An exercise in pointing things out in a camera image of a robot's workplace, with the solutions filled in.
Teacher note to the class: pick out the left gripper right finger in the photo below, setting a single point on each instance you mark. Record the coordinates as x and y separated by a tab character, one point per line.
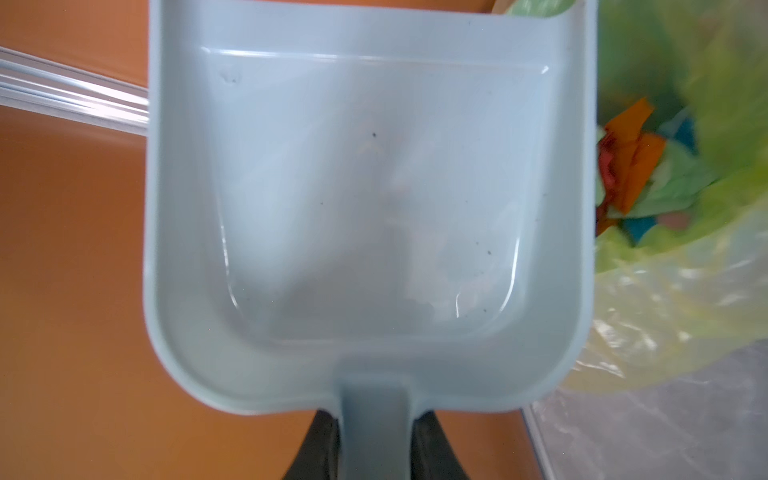
432	457

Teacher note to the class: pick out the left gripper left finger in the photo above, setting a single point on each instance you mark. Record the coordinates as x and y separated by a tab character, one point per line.
318	455

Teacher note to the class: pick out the grey-blue dustpan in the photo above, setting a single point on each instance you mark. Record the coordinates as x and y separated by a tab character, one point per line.
371	212

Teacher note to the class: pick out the yellow plastic bin liner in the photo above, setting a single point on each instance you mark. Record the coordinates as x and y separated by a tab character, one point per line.
678	301

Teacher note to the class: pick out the red paper scrap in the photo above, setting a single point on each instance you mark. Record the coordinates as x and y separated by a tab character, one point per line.
607	182

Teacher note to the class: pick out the orange paper scrap centre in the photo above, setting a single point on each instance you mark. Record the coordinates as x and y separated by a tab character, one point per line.
637	153

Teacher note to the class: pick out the light green paper scrap far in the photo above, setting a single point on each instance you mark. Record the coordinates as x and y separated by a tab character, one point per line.
674	184

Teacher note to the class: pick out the blue paper scrap right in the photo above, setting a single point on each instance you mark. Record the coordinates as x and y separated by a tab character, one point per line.
685	135

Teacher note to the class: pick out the left aluminium corner post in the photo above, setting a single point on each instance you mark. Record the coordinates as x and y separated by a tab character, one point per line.
49	88

